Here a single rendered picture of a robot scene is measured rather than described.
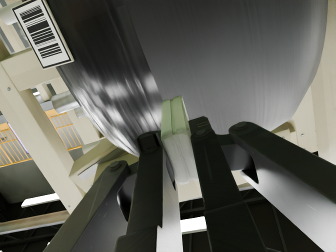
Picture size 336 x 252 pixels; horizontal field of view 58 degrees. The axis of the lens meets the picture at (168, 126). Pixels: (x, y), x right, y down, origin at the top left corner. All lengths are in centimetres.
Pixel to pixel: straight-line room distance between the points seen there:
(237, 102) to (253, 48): 6
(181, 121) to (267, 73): 17
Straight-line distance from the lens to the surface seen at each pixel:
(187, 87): 30
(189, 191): 96
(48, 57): 31
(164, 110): 19
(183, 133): 15
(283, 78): 34
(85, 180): 111
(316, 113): 73
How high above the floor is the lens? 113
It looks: 27 degrees up
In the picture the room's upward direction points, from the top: 159 degrees clockwise
